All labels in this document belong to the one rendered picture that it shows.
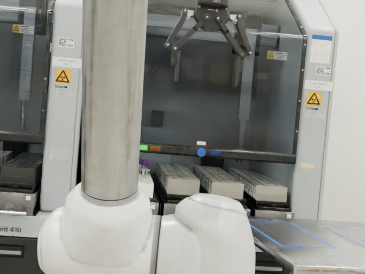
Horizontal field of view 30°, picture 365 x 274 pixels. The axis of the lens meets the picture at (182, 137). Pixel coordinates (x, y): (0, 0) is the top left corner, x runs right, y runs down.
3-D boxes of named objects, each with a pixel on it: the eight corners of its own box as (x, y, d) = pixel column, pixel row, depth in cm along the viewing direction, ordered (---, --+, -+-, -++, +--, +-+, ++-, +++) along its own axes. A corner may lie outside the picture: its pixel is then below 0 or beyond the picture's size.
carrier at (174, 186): (198, 197, 234) (200, 180, 234) (199, 198, 232) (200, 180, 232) (164, 195, 233) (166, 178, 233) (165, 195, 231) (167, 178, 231)
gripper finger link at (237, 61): (234, 56, 158) (237, 57, 158) (231, 87, 158) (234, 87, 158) (237, 56, 155) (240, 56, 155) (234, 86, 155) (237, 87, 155)
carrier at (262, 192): (285, 204, 237) (287, 186, 237) (287, 204, 235) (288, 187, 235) (252, 201, 236) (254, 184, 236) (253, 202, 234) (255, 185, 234)
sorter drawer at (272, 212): (220, 199, 295) (222, 179, 294) (252, 201, 296) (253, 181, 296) (255, 234, 223) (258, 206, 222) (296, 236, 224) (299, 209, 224)
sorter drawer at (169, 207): (150, 194, 292) (152, 173, 291) (182, 197, 293) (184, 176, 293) (162, 227, 219) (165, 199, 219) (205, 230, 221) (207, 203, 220)
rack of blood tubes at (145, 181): (121, 187, 255) (123, 171, 255) (148, 189, 256) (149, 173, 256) (122, 199, 226) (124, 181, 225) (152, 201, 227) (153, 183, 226)
